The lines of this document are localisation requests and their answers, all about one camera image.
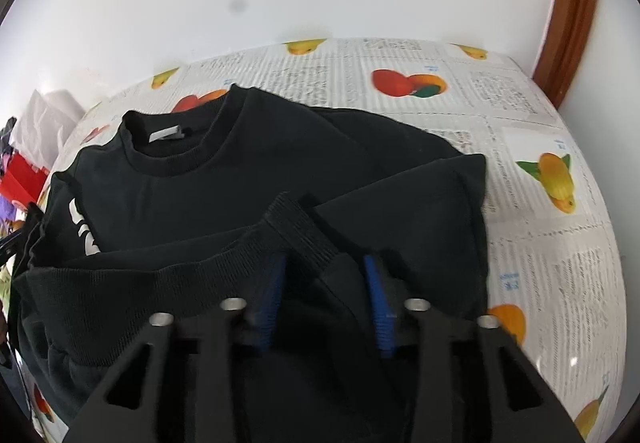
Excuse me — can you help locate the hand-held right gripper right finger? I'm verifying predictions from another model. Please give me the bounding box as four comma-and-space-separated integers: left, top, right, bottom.
362, 253, 583, 443

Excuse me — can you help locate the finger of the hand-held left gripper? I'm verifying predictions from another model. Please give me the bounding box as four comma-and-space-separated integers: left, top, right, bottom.
0, 230, 26, 256

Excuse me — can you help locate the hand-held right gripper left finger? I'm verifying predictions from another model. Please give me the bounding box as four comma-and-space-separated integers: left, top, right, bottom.
75, 255, 288, 443

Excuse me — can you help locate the black sweatshirt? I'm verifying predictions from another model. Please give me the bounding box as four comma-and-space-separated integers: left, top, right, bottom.
12, 83, 488, 443

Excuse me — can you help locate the large red paper bag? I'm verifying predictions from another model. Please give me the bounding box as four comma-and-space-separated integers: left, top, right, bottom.
0, 153, 51, 211

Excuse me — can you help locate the white plastic bag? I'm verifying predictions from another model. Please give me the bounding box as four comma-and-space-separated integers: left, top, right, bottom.
12, 88, 86, 168

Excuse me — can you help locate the fruit print tablecloth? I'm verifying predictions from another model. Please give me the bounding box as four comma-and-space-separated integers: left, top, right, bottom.
30, 37, 628, 443

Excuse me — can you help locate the brown wooden door frame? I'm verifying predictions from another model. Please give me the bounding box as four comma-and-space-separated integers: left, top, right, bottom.
532, 0, 601, 108

